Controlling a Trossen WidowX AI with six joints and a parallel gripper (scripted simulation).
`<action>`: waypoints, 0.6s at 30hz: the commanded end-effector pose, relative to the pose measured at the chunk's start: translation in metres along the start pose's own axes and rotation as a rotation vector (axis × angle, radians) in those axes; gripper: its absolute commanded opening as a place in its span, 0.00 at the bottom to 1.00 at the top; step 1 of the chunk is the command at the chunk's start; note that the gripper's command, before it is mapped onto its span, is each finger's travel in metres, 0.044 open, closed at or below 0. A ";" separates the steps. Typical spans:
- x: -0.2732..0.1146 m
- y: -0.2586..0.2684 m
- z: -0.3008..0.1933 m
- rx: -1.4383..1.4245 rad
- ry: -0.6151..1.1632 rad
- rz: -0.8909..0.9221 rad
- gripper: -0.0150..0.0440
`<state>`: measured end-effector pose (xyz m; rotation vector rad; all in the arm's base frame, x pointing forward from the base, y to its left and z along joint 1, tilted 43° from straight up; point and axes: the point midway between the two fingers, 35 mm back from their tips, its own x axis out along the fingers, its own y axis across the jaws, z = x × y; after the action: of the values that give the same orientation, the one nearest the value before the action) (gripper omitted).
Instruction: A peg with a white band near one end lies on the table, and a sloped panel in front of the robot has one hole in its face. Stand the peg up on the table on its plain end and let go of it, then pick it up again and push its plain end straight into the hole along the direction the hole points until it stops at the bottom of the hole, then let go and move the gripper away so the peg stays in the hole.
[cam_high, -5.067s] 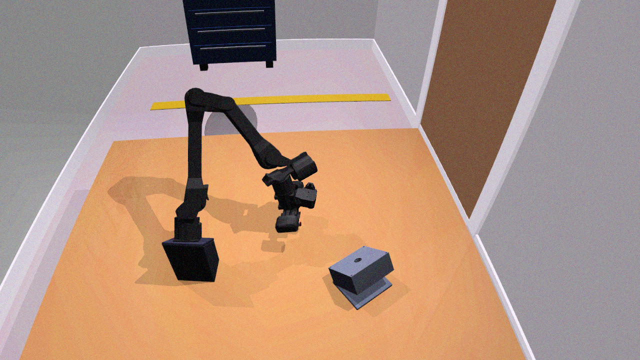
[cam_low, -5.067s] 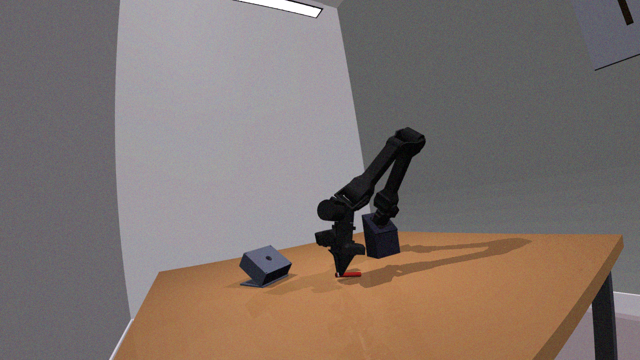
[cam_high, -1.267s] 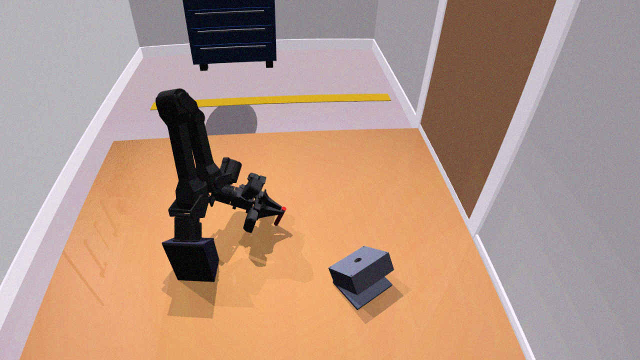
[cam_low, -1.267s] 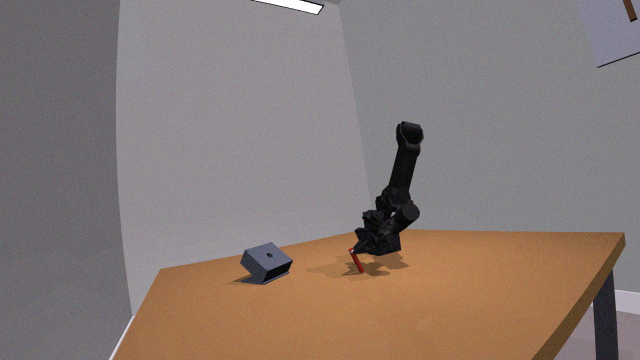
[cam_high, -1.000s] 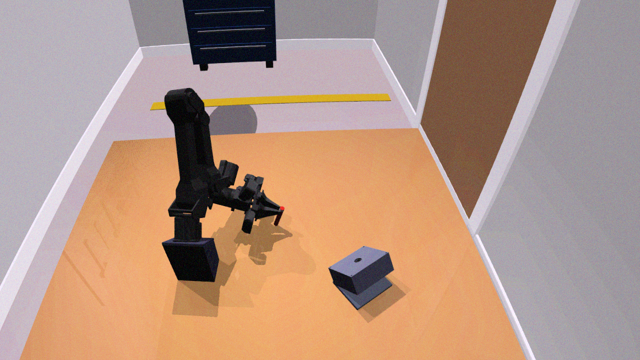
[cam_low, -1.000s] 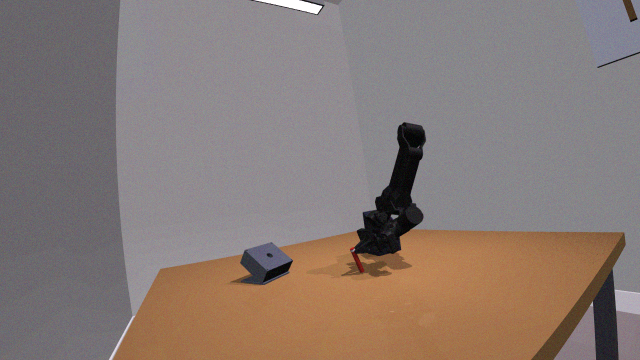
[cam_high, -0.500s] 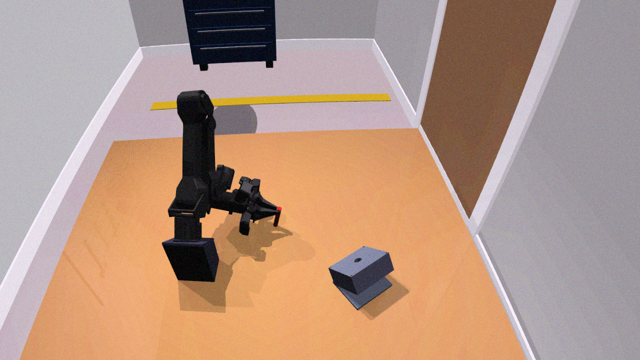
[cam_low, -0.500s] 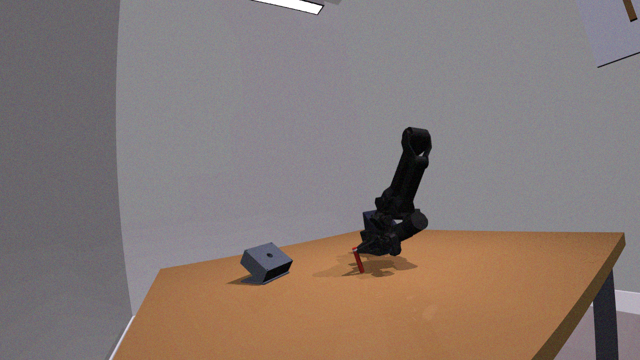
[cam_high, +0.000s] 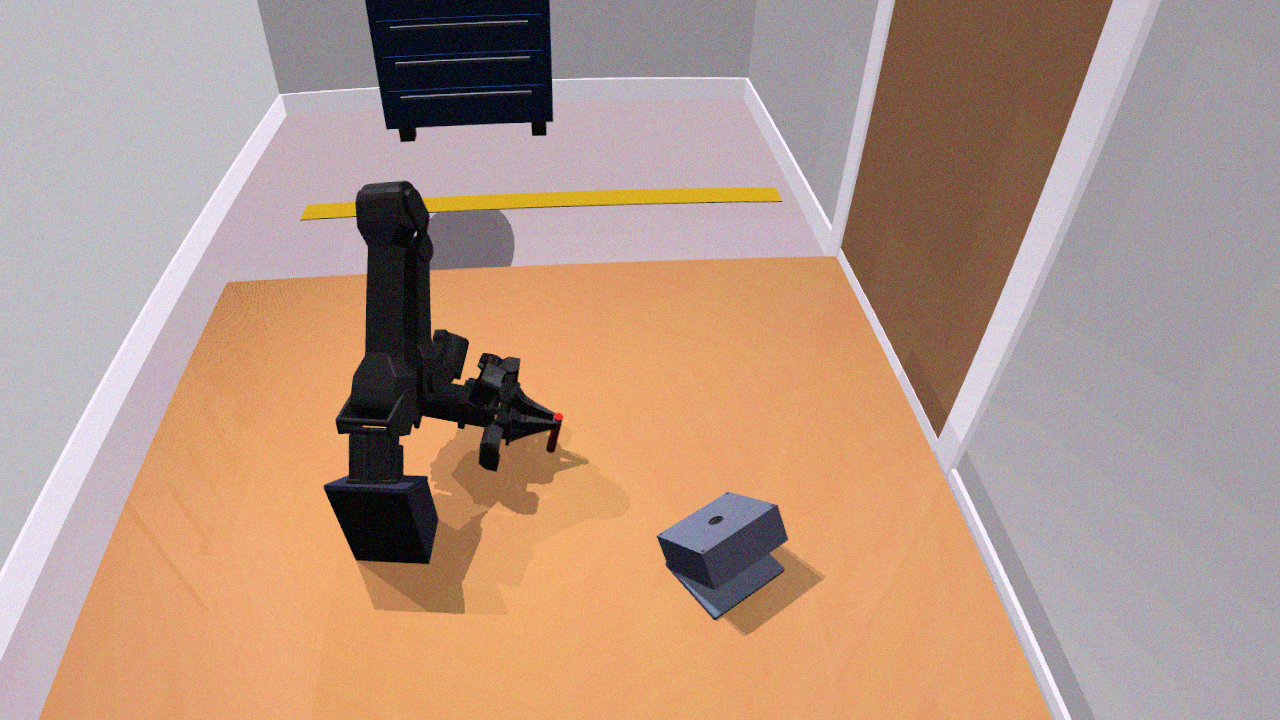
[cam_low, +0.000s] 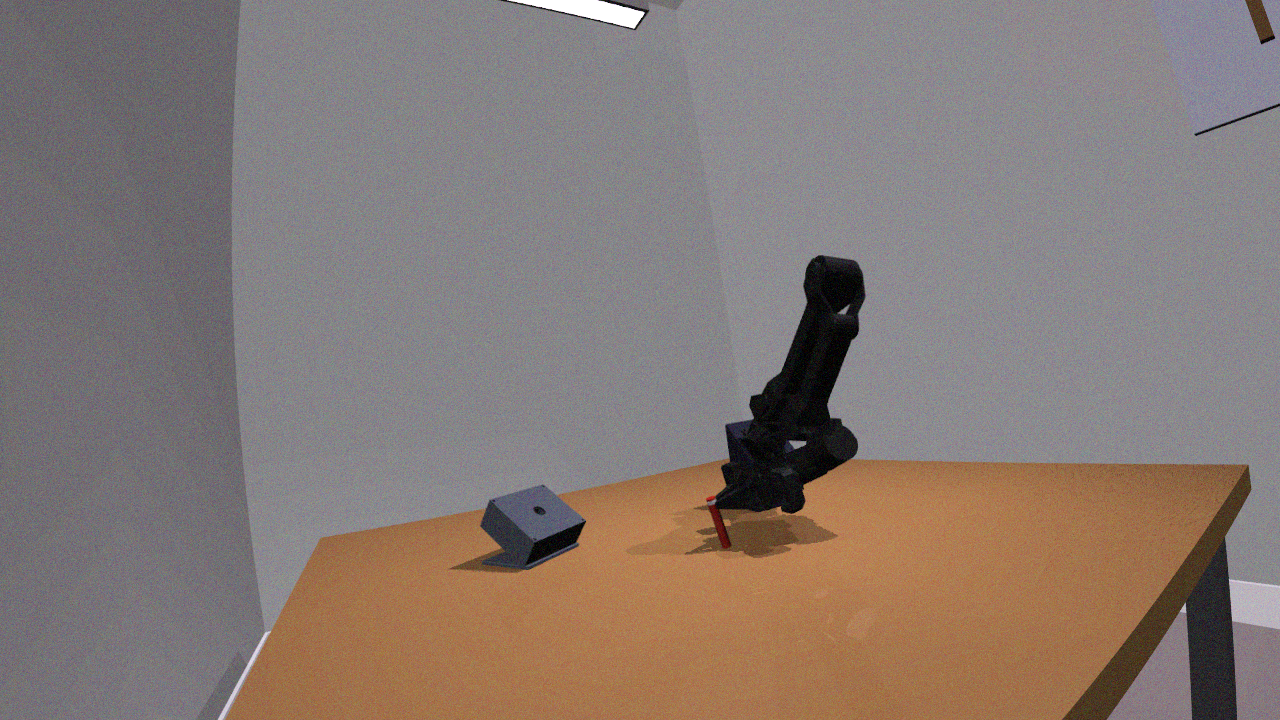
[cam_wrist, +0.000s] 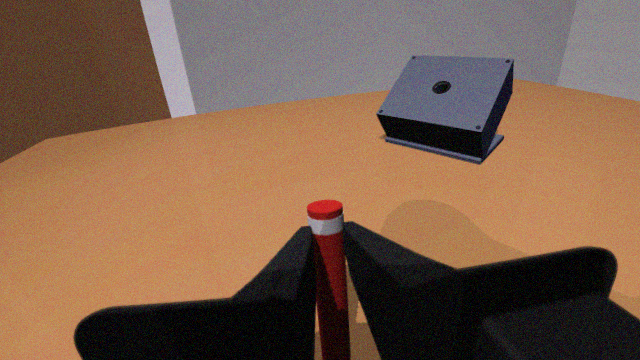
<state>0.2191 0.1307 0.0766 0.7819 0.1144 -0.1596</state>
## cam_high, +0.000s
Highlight grey metal panel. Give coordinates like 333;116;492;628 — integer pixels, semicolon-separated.
657;492;788;620

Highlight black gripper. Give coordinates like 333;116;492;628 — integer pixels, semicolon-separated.
451;356;556;471

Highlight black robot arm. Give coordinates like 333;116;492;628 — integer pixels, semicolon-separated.
335;181;507;486

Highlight red peg with white band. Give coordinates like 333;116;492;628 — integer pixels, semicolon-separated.
547;413;563;454

